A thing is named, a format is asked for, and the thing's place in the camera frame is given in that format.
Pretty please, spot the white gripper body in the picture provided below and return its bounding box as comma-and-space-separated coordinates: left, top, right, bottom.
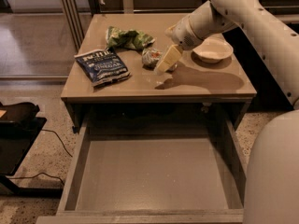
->
171, 15, 203, 50

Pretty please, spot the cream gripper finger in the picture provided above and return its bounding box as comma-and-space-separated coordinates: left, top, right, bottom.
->
154, 45, 183, 74
164, 25, 176, 37

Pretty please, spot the crushed 7up can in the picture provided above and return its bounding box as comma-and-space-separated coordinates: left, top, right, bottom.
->
142, 48, 164, 70

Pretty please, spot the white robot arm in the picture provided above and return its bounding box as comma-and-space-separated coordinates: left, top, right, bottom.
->
165, 0, 299, 224

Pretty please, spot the grey drawer cabinet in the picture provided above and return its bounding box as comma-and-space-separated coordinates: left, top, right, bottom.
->
61, 13, 256, 127

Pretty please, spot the open grey top drawer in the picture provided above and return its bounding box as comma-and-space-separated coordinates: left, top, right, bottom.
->
36, 119, 247, 224

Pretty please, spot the white bowl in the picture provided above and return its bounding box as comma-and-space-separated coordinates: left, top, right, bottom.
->
193, 37, 234, 63

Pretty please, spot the green crumpled chip bag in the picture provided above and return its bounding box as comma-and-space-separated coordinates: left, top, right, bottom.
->
106, 26, 155, 50

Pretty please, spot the blue kettle chips bag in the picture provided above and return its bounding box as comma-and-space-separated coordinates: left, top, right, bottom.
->
75, 49, 130, 87

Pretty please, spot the black stand at left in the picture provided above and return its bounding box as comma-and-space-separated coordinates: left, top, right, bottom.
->
0, 102, 63, 199

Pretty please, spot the black cable on floor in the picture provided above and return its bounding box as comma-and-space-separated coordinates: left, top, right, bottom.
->
8, 128, 74, 187

